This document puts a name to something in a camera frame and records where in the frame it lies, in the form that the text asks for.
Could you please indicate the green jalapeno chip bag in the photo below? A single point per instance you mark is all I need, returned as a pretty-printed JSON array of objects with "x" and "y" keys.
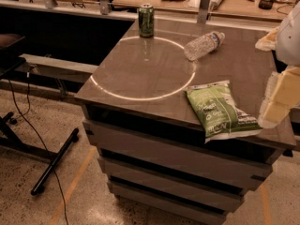
[{"x": 218, "y": 113}]

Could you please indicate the grey drawer cabinet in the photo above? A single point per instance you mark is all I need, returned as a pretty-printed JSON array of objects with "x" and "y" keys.
[{"x": 150, "y": 142}]

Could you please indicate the metal frame rail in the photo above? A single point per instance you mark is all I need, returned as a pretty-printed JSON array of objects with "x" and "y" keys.
[{"x": 58, "y": 69}]

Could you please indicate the black round container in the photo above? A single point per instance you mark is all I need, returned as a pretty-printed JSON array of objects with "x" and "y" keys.
[{"x": 266, "y": 4}]

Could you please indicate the black stand base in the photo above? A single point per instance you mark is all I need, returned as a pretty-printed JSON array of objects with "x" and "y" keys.
[{"x": 10, "y": 140}]

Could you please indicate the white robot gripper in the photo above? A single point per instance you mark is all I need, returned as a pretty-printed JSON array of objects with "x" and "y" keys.
[{"x": 289, "y": 39}]

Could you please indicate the green soda can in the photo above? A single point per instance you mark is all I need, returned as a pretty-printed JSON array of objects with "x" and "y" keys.
[{"x": 146, "y": 20}]

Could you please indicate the clear plastic water bottle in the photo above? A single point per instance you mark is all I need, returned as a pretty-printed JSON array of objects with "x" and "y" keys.
[{"x": 203, "y": 45}]

